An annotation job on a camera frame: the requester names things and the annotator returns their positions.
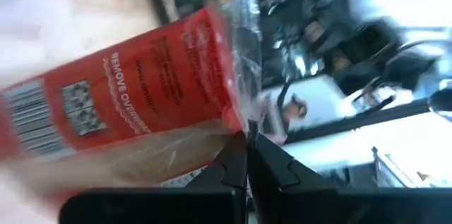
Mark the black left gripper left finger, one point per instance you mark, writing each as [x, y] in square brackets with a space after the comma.
[219, 195]

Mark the red box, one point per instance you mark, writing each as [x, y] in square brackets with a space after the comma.
[141, 86]

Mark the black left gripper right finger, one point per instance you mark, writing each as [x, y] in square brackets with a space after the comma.
[282, 195]

